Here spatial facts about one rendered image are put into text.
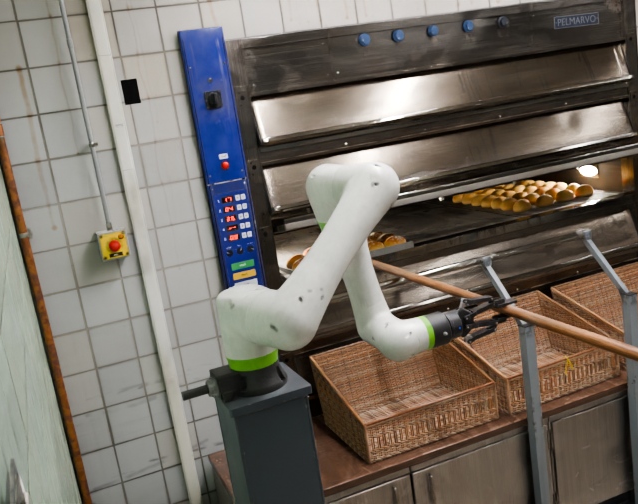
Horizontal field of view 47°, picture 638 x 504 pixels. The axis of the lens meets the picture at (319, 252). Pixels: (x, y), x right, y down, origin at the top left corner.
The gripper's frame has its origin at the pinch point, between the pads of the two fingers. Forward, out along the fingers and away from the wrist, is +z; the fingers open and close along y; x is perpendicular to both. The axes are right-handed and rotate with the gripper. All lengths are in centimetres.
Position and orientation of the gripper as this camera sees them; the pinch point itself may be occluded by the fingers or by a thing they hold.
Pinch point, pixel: (504, 309)
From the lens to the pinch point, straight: 216.8
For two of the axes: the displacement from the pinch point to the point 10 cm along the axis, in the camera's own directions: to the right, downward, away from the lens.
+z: 9.1, -2.1, 3.5
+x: 3.9, 1.4, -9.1
